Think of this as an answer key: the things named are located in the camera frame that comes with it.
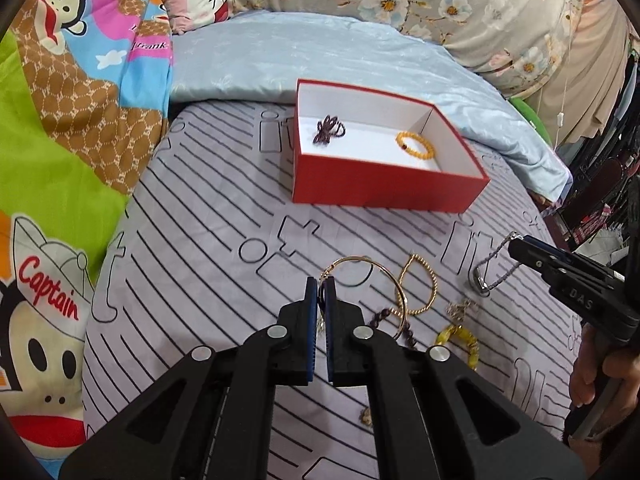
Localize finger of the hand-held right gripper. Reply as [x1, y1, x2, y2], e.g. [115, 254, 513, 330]
[509, 235, 625, 286]
[510, 253, 621, 318]

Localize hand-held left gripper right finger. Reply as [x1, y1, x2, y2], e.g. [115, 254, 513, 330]
[320, 276, 586, 480]

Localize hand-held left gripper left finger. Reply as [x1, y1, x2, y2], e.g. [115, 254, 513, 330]
[59, 276, 318, 480]

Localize silver wristwatch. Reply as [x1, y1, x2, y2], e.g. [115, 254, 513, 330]
[471, 231, 518, 297]

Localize dark brown bead bracelet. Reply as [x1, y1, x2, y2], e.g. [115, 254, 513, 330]
[370, 310, 421, 351]

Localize thin gold bangle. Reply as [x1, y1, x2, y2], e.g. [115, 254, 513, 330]
[320, 256, 408, 341]

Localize twisted gold bangle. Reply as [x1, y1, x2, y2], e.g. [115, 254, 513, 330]
[397, 253, 440, 317]

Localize yellow bead bracelet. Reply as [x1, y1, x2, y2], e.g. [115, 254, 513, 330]
[434, 300, 481, 372]

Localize red cardboard box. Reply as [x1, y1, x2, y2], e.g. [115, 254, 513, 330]
[291, 78, 491, 213]

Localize person's right hand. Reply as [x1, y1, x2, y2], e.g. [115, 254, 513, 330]
[570, 330, 640, 408]

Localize green plastic object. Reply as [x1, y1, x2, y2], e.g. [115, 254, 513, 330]
[507, 96, 551, 146]

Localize hanging clothes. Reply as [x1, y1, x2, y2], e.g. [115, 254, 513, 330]
[555, 35, 640, 261]

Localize beige curtain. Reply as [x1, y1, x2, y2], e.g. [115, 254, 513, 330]
[540, 0, 636, 148]

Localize light blue pillow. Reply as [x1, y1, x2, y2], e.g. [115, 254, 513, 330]
[167, 10, 573, 198]

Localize cartoon monkey blanket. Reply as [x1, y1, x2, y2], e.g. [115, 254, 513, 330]
[0, 0, 173, 480]

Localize white cable with switch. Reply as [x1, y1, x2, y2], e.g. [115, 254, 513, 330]
[555, 0, 591, 133]

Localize orange bead bracelet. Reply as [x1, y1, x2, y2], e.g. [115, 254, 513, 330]
[395, 131, 437, 160]

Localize dark purple bead bracelet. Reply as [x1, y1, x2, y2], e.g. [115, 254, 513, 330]
[312, 115, 347, 145]

